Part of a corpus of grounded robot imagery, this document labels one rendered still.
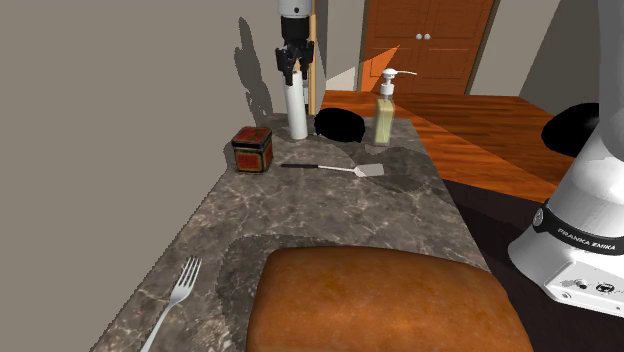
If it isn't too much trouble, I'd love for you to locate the red square tin box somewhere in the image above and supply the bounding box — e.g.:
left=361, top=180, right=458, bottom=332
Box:
left=230, top=126, right=275, bottom=175

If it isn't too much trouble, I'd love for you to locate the brown bread loaf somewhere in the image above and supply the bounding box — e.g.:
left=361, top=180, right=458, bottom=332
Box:
left=245, top=245, right=535, bottom=352

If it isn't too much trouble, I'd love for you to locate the light wooden post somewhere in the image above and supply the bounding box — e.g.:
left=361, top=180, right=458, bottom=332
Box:
left=306, top=13, right=319, bottom=117

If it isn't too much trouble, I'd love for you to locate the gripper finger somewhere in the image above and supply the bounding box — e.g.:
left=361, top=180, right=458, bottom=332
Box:
left=297, top=39, right=316, bottom=81
left=274, top=45, right=297, bottom=87

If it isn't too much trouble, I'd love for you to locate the black round object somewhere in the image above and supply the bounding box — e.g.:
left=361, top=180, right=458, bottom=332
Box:
left=313, top=107, right=367, bottom=144
left=540, top=102, right=601, bottom=159

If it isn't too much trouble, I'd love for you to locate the brown wooden double door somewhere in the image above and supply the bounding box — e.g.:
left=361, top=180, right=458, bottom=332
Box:
left=359, top=0, right=499, bottom=97

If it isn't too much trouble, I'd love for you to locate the metal spatula black handle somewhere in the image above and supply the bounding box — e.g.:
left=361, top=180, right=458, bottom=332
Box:
left=280, top=162, right=386, bottom=179

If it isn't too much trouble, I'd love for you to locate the white paper towel roll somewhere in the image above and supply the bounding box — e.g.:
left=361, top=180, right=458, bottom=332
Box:
left=284, top=70, right=310, bottom=142

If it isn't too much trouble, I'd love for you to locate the yellow soap pump bottle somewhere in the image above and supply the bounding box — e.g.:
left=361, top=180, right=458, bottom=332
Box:
left=372, top=68, right=418, bottom=148

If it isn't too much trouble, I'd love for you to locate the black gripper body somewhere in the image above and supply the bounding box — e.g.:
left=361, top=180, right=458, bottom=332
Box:
left=280, top=15, right=312, bottom=52

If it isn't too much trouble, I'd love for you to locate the silver fork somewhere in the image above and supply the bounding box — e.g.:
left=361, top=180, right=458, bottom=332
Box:
left=139, top=255, right=204, bottom=352

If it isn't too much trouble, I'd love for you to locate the dark robot stand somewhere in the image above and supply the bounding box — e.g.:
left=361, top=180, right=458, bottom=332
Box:
left=440, top=179, right=624, bottom=352

